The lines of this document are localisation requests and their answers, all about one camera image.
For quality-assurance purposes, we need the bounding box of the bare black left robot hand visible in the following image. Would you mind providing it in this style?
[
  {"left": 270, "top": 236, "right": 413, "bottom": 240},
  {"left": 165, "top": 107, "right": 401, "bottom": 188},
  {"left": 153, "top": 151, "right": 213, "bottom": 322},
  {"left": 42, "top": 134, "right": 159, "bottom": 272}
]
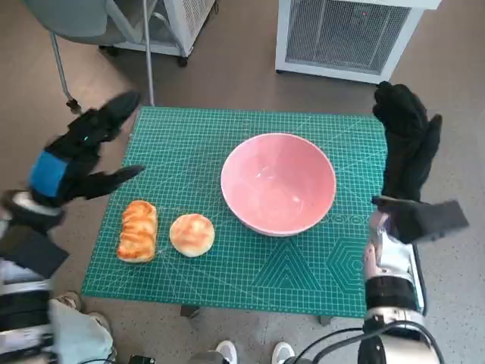
[{"left": 28, "top": 90, "right": 147, "bottom": 209}]

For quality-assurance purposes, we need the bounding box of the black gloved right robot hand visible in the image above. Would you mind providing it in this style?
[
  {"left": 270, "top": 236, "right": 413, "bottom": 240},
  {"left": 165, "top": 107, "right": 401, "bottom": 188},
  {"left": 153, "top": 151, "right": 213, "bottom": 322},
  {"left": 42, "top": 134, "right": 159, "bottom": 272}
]
[{"left": 372, "top": 80, "right": 443, "bottom": 202}]

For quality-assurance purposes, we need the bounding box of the long toy bread loaf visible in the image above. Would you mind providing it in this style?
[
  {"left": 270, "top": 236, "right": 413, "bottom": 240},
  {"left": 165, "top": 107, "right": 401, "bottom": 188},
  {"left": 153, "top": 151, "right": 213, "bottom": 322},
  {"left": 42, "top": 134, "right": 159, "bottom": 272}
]
[{"left": 116, "top": 199, "right": 158, "bottom": 264}]

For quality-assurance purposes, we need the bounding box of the pink bowl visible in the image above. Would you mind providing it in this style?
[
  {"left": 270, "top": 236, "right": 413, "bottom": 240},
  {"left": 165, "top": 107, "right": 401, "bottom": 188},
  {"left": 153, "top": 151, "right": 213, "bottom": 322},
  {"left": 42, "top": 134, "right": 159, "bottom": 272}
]
[{"left": 221, "top": 132, "right": 337, "bottom": 238}]

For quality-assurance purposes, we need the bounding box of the round toy bread bun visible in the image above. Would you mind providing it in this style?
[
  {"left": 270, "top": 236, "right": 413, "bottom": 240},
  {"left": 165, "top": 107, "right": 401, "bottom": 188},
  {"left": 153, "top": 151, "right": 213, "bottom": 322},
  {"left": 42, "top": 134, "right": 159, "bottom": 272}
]
[{"left": 168, "top": 212, "right": 216, "bottom": 259}]

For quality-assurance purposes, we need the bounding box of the green cutting mat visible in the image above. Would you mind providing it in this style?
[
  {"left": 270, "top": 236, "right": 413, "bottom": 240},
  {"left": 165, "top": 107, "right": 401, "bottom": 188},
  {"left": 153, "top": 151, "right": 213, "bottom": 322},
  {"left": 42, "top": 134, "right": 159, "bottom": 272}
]
[{"left": 82, "top": 105, "right": 390, "bottom": 318}]

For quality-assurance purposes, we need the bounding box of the grey metal pole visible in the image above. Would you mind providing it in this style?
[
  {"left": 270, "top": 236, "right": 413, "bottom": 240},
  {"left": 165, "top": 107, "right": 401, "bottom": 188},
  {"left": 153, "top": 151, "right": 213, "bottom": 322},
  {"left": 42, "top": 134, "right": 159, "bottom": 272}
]
[{"left": 142, "top": 0, "right": 155, "bottom": 106}]

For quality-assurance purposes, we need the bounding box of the person's tan shoe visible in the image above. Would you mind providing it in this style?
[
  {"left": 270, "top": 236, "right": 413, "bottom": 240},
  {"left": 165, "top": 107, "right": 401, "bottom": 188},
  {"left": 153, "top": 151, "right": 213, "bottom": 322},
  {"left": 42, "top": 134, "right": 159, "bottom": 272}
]
[
  {"left": 85, "top": 312, "right": 111, "bottom": 331},
  {"left": 51, "top": 290, "right": 83, "bottom": 310}
]

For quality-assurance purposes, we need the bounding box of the white cabinet with mesh grille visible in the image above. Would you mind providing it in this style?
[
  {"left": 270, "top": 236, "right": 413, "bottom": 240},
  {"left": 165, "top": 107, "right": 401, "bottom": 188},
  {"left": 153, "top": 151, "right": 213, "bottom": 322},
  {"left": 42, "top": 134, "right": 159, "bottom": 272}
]
[{"left": 275, "top": 0, "right": 443, "bottom": 85}]

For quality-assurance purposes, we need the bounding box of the grey chair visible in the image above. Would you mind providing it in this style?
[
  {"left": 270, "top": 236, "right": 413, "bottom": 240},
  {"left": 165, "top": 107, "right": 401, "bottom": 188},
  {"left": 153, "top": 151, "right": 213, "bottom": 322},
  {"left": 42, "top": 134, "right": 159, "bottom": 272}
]
[{"left": 22, "top": 0, "right": 126, "bottom": 111}]

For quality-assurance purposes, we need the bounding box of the person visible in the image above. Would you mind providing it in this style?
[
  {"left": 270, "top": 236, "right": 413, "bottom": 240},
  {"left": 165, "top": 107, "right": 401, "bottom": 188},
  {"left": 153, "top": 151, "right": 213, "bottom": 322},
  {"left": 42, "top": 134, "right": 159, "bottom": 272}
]
[{"left": 48, "top": 299, "right": 114, "bottom": 364}]

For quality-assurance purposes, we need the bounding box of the white wheeled cart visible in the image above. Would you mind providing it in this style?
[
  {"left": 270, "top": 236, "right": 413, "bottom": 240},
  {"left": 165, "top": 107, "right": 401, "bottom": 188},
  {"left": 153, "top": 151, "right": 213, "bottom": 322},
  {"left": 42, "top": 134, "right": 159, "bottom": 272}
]
[{"left": 99, "top": 0, "right": 217, "bottom": 68}]

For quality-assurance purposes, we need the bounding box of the white shoe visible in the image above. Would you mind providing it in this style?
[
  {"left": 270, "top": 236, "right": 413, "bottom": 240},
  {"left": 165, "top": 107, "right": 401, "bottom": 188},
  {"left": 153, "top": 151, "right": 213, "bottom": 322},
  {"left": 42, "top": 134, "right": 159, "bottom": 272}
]
[
  {"left": 215, "top": 340, "right": 239, "bottom": 364},
  {"left": 272, "top": 341, "right": 296, "bottom": 364}
]

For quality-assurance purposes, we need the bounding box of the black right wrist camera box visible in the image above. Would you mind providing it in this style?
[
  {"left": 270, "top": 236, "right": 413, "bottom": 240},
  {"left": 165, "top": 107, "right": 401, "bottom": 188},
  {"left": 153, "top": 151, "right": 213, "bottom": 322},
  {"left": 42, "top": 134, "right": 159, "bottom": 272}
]
[{"left": 393, "top": 200, "right": 471, "bottom": 243}]

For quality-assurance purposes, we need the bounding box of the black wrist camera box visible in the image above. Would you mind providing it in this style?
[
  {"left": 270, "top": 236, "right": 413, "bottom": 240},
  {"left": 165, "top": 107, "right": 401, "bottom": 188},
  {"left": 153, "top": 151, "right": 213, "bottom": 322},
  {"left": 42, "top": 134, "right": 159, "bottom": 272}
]
[
  {"left": 393, "top": 200, "right": 471, "bottom": 243},
  {"left": 0, "top": 227, "right": 71, "bottom": 280}
]

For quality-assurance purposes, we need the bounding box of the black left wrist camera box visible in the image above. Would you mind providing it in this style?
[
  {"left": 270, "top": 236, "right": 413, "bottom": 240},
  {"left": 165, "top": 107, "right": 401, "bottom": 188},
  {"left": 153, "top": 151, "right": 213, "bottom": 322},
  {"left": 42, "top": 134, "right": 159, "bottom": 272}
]
[{"left": 0, "top": 227, "right": 71, "bottom": 280}]

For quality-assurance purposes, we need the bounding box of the black right camera cable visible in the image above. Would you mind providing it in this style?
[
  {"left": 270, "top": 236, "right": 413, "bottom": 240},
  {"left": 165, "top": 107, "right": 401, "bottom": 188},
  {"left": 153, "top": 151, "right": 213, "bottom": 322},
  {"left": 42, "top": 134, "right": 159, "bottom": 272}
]
[{"left": 415, "top": 242, "right": 427, "bottom": 315}]

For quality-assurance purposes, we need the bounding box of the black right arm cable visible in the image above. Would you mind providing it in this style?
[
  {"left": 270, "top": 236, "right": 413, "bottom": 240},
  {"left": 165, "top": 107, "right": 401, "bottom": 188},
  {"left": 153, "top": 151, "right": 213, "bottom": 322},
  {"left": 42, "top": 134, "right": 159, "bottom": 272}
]
[{"left": 293, "top": 328, "right": 383, "bottom": 364}]

